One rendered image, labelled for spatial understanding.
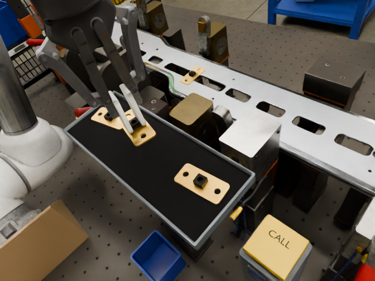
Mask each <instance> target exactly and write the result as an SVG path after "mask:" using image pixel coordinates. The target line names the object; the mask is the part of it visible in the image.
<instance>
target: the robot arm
mask: <svg viewBox="0 0 375 281"><path fill-rule="evenodd" d="M30 2H31V4H32V5H33V7H34V9H35V10H36V12H37V13H38V15H39V16H40V18H41V19H42V21H43V23H44V31H45V35H46V36H47V37H46V38H45V40H44V42H43V43H42V45H41V46H37V47H35V49H34V52H35V54H36V56H37V58H38V60H39V62H40V63H42V64H43V65H45V66H47V67H49V68H51V69H53V70H55V71H56V72H57V73H58V74H59V75H60V76H61V77H62V78H63V79H64V80H65V81H66V82H67V83H68V84H69V85H70V86H71V87H72V88H73V89H74V90H75V91H76V92H77V93H78V94H79V95H80V96H81V97H82V98H83V99H84V100H85V101H86V102H87V103H88V104H89V105H90V106H91V107H92V108H95V107H97V106H98V105H99V104H103V105H104V106H105V107H106V109H107V111H108V113H109V114H110V116H111V117H112V118H113V119H115V118H117V117H119V118H120V120H121V122H122V124H123V125H124V127H125V128H126V129H127V131H128V132H129V134H131V133H133V129H132V127H131V125H130V123H129V121H128V119H127V117H126V115H125V113H124V111H123V109H122V107H121V105H120V103H119V101H118V99H117V98H116V97H115V96H114V94H113V93H112V92H111V91H108V89H107V87H106V85H105V83H104V81H103V78H102V76H101V74H100V72H99V69H98V67H97V65H96V63H95V59H94V56H93V54H92V52H93V51H94V50H95V49H97V48H100V47H102V48H103V50H104V51H105V53H106V54H107V56H108V58H109V60H110V61H111V63H112V65H113V67H114V68H115V70H116V72H117V73H118V75H119V77H120V78H121V80H122V82H123V83H124V84H121V85H120V86H119V87H120V89H121V91H122V93H123V94H124V96H125V98H126V100H127V102H128V103H129V105H130V107H131V109H132V111H133V113H134V115H135V117H136V118H137V119H138V120H139V121H140V123H141V124H142V126H144V125H146V124H147V123H146V121H145V119H144V117H143V115H142V113H141V111H140V109H139V107H138V105H140V104H142V98H141V96H140V94H139V92H138V86H137V84H138V83H139V82H140V81H144V79H145V77H146V76H145V70H144V67H143V61H142V55H141V50H140V44H139V40H138V34H137V21H138V12H137V11H136V10H135V9H134V8H133V7H131V6H130V5H128V4H124V5H123V6H118V5H115V4H114V3H113V2H112V1H111V0H30ZM115 17H117V21H118V22H119V23H120V24H121V30H122V35H123V39H124V44H125V47H126V52H127V57H128V61H129V66H130V69H131V72H130V73H129V71H128V69H127V67H126V66H125V64H124V62H123V60H122V58H121V56H120V54H119V53H118V51H117V48H116V46H115V44H114V42H113V40H112V39H111V37H112V32H113V27H114V21H115ZM56 45H59V46H61V47H63V48H65V49H68V50H70V51H72V52H74V53H76V54H79V56H80V58H81V60H82V62H83V64H84V66H85V68H86V70H87V73H88V75H89V77H90V79H91V81H92V83H93V85H94V87H95V89H96V91H97V92H95V93H92V92H91V91H90V90H89V89H88V88H87V87H86V86H85V84H84V83H83V82H82V81H81V80H80V79H79V78H78V77H77V76H76V75H75V74H74V73H73V71H72V70H71V69H70V68H69V67H68V66H67V65H66V63H64V62H63V60H62V59H61V58H60V53H59V51H58V50H57V49H56ZM0 126H1V128H2V130H1V132H0V151H1V152H0V246H1V245H2V244H3V243H5V242H6V241H7V240H8V239H9V238H11V237H12V236H13V235H14V234H15V233H17V232H18V231H19V230H21V229H22V228H23V227H24V226H25V225H27V224H28V223H29V222H30V221H31V220H33V219H34V218H35V217H36V216H37V215H39V214H40V213H41V210H40V209H37V210H33V209H32V208H30V207H29V205H27V204H26V203H25V202H24V201H23V199H24V198H25V196H26V195H27V194H28V193H30V192H31V191H33V190H34V189H36V188H38V187H39V186H41V185H42V184H43V183H45V182H46V181H48V180H49V179H50V178H51V177H53V176H54V175H56V174H57V173H58V172H59V171H60V170H61V169H62V168H63V167H64V166H65V165H66V164H67V163H68V161H69V159H70V158H71V156H72V154H73V151H74V144H73V141H72V140H71V139H70V138H69V137H68V136H67V135H66V134H65V133H64V132H63V129H62V128H60V127H58V126H55V125H50V124H49V123H48V122H47V121H45V120H43V119H41V118H39V117H37V116H36V115H35V112H34V110H33V108H32V106H31V104H30V101H29V99H28V97H27V95H26V92H25V90H24V88H23V86H22V83H21V81H20V78H19V77H18V74H17V72H16V69H15V67H14V65H13V63H12V60H11V58H10V56H9V54H8V50H7V48H6V46H5V44H4V41H3V39H2V36H1V34H0Z"/></svg>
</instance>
